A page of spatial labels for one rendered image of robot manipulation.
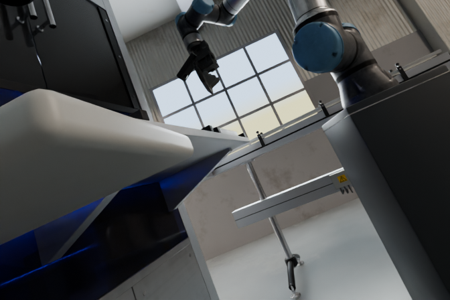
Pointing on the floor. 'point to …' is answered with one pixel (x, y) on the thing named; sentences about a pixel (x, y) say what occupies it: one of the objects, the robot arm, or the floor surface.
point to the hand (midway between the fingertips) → (209, 92)
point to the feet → (292, 274)
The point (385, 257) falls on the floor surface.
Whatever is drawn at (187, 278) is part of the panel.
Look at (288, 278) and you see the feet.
